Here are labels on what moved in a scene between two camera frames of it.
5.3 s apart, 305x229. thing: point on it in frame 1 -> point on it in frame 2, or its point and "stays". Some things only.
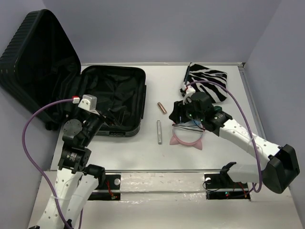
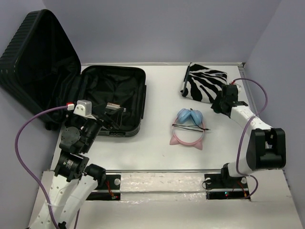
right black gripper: x=178 y=109 -> x=216 y=104
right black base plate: x=219 y=186 stays
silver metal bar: x=159 y=131 -> x=113 y=106
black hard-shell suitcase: x=37 y=62 stays
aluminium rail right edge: x=243 y=69 stays
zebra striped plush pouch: x=213 y=82 stays
